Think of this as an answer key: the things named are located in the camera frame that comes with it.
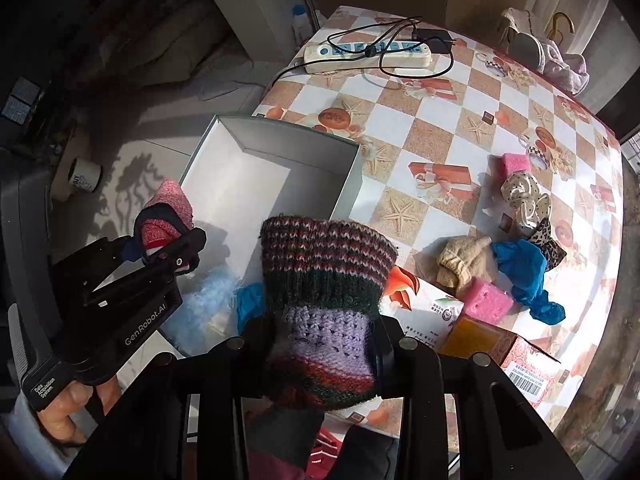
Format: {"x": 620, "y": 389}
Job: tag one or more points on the cream polka dot scrunchie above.
{"x": 522, "y": 195}

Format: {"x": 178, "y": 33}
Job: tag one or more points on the striped knit sock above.
{"x": 325, "y": 280}

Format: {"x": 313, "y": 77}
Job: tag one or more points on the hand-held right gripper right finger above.
{"x": 395, "y": 360}

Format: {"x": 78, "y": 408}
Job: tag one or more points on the beige sock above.
{"x": 462, "y": 260}

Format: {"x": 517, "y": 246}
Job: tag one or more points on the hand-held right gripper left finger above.
{"x": 255, "y": 342}

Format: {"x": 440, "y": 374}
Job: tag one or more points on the red patterned carton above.
{"x": 500, "y": 350}

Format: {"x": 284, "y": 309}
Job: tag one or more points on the white bottle with blue cap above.
{"x": 300, "y": 22}

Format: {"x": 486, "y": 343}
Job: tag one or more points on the black power adapter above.
{"x": 435, "y": 40}

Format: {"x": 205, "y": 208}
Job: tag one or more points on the person's left hand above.
{"x": 62, "y": 410}

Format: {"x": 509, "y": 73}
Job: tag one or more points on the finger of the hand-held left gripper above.
{"x": 107, "y": 255}
{"x": 170, "y": 257}

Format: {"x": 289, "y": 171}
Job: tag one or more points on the leopard print scrunchie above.
{"x": 550, "y": 247}

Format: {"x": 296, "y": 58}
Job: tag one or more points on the pink sponge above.
{"x": 487, "y": 302}
{"x": 517, "y": 162}

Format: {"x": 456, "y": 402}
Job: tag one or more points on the red and navy sock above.
{"x": 170, "y": 207}

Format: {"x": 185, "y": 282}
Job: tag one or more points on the grey round cushion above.
{"x": 526, "y": 49}

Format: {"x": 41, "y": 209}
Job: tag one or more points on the white power strip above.
{"x": 350, "y": 57}

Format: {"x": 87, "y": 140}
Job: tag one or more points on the printed snack packet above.
{"x": 425, "y": 305}

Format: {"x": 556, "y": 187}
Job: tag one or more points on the person's red striped garment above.
{"x": 325, "y": 455}

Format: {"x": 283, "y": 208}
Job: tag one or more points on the light blue fluffy cloth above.
{"x": 207, "y": 305}

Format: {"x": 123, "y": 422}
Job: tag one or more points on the white cardboard box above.
{"x": 250, "y": 175}

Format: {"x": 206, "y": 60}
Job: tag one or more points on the lilac garment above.
{"x": 567, "y": 67}

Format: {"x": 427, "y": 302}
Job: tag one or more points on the white paper cup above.
{"x": 85, "y": 175}

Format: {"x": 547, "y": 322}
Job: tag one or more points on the gold hook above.
{"x": 561, "y": 22}

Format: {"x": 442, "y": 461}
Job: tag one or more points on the checked printed tablecloth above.
{"x": 435, "y": 125}

